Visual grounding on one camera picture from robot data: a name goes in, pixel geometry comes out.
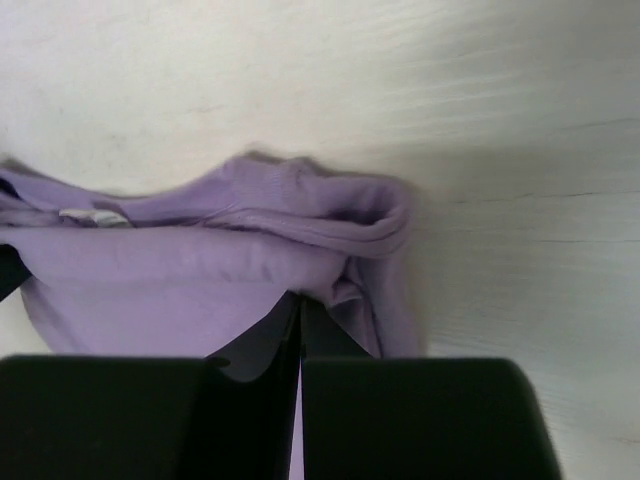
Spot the purple t-shirt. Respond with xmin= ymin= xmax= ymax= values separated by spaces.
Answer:
xmin=0 ymin=152 xmax=426 ymax=480

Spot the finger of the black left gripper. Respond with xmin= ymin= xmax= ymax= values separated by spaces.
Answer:
xmin=0 ymin=245 xmax=32 ymax=301

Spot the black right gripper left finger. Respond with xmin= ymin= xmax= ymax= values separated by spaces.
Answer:
xmin=1 ymin=294 xmax=300 ymax=479

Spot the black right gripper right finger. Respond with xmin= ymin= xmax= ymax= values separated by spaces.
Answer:
xmin=300 ymin=300 xmax=561 ymax=479

